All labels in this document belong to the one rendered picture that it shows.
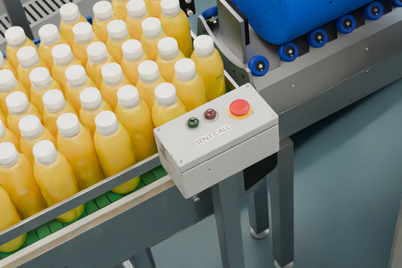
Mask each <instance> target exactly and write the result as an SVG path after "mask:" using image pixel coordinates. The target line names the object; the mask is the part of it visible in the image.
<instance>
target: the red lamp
mask: <svg viewBox="0 0 402 268"><path fill-rule="evenodd" d="M216 116H217V113H216V111H215V110H214V109H207V110H206V111H205V113H204V117H205V118H206V119H208V120H212V119H214V118H215V117H216Z"/></svg>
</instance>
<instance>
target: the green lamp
mask: <svg viewBox="0 0 402 268"><path fill-rule="evenodd" d="M198 125H199V120H198V119H197V118H196V117H191V118H189V119H188V120H187V126H188V127H189V128H192V129H194V128H196V127H197V126H198Z"/></svg>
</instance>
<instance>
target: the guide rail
mask: <svg viewBox="0 0 402 268"><path fill-rule="evenodd" d="M159 165H161V162H160V157H159V153H156V154H154V155H152V156H150V157H148V158H146V159H144V160H142V161H140V162H138V163H136V164H134V165H132V166H130V167H128V168H126V169H124V170H122V171H120V172H118V173H116V174H114V175H112V176H110V177H108V178H106V179H104V180H102V181H100V182H98V183H96V184H94V185H92V186H90V187H88V188H86V189H84V190H82V191H80V192H78V193H76V194H74V195H72V196H70V197H68V198H66V199H64V200H62V201H60V202H58V203H56V204H54V205H52V206H50V207H48V208H46V209H44V210H42V211H40V212H38V213H36V214H34V215H32V216H30V217H28V218H26V219H24V220H22V221H20V222H18V223H16V224H14V225H12V226H10V227H8V228H6V229H4V230H2V231H0V246H1V245H3V244H5V243H7V242H9V241H11V240H13V239H15V238H17V237H19V236H21V235H23V234H25V233H27V232H29V231H31V230H33V229H35V228H37V227H39V226H41V225H43V224H45V223H47V222H49V221H51V220H52V219H54V218H56V217H58V216H60V215H62V214H64V213H66V212H68V211H70V210H72V209H74V208H76V207H78V206H80V205H82V204H84V203H86V202H88V201H90V200H92V199H94V198H96V197H98V196H100V195H102V194H104V193H106V192H107V191H110V190H112V189H113V188H116V187H118V186H119V185H122V184H124V183H125V182H128V181H130V180H131V179H134V178H136V177H137V176H140V175H142V174H143V173H146V172H148V171H149V170H151V169H153V168H155V167H157V166H159Z"/></svg>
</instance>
